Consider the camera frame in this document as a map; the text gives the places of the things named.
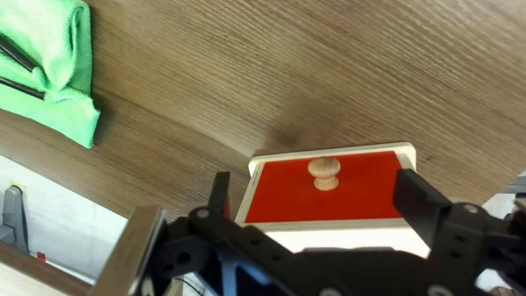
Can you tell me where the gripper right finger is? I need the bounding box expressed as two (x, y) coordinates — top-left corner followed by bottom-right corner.
(392, 169), (526, 296)

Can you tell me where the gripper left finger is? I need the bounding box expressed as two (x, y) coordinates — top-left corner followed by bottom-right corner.
(140, 172), (302, 296)

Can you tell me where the red drawer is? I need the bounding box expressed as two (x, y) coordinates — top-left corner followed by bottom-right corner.
(245, 151), (405, 224)

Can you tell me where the wooden drawer knob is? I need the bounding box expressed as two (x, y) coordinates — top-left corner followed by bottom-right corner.
(308, 157), (341, 192)

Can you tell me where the grey plastic object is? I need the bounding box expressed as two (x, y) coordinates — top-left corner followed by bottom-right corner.
(0, 185), (30, 256)

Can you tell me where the black stick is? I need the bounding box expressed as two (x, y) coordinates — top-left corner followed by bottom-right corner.
(0, 36), (38, 73)
(0, 76), (46, 101)

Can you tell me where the green cloth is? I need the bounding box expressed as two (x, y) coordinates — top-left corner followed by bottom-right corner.
(0, 0), (102, 149)

